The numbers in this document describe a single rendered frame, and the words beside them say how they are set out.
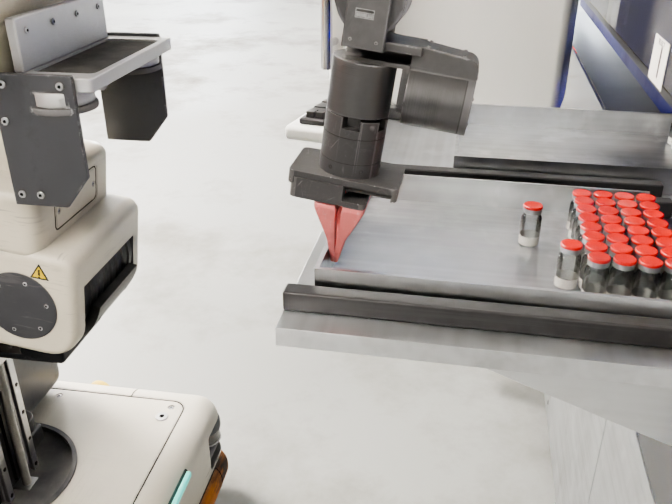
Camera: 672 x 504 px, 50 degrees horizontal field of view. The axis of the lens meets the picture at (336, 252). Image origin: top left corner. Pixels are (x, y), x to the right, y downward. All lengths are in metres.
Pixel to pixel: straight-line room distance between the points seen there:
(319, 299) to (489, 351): 0.16
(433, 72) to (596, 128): 0.64
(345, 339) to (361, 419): 1.28
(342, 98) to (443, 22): 0.92
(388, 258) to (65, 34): 0.50
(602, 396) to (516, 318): 0.16
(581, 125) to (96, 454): 1.04
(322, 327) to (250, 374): 1.43
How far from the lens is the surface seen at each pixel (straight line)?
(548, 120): 1.22
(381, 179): 0.67
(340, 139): 0.64
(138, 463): 1.43
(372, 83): 0.63
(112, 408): 1.57
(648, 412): 0.79
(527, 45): 1.52
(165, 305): 2.43
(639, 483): 1.00
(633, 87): 1.64
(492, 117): 1.22
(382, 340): 0.63
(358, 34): 0.61
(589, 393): 0.77
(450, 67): 0.63
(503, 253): 0.79
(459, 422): 1.93
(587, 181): 0.96
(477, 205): 0.90
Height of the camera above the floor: 1.23
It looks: 27 degrees down
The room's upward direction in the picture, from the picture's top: straight up
